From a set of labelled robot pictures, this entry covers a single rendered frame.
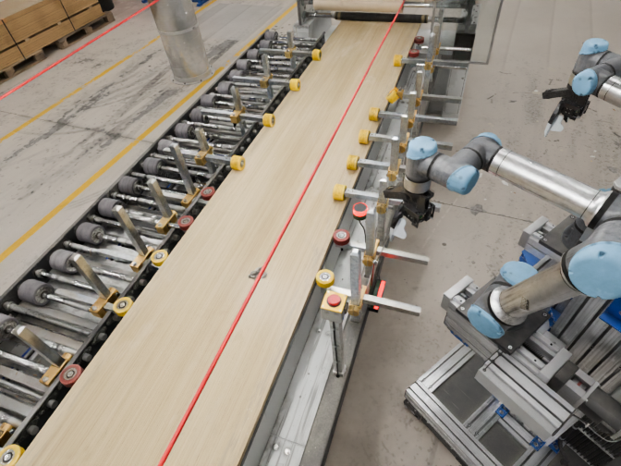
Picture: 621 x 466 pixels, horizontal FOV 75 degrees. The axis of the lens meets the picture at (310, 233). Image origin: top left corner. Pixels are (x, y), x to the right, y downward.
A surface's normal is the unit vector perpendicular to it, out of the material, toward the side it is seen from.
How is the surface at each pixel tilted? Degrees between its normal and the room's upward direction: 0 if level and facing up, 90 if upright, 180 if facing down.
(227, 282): 0
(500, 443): 0
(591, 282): 83
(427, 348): 0
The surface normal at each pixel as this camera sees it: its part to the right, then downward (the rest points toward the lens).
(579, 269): -0.70, 0.48
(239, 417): -0.08, -0.68
